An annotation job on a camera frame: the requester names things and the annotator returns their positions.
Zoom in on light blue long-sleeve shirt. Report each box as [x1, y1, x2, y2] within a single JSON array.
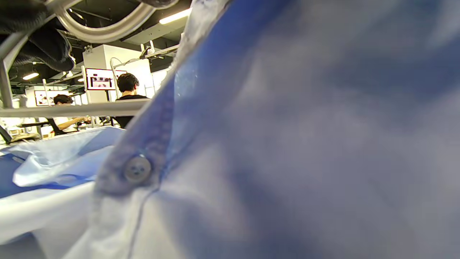
[[0, 0, 460, 259]]

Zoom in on wall monitor screen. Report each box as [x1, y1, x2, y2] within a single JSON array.
[[34, 90, 69, 107], [85, 68, 127, 91]]

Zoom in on person's right hand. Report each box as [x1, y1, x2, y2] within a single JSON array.
[[0, 0, 77, 72]]

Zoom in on gray plastic hanger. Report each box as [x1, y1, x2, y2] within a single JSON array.
[[0, 0, 169, 118]]

